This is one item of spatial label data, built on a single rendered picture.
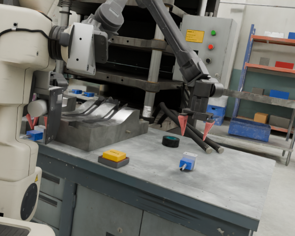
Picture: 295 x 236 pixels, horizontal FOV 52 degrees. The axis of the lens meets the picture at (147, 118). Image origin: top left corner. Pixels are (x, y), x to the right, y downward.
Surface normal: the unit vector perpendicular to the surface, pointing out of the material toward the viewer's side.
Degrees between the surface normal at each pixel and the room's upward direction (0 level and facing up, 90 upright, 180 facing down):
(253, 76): 90
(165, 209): 90
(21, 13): 82
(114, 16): 48
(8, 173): 82
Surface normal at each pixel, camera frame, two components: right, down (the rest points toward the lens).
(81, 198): -0.44, 0.10
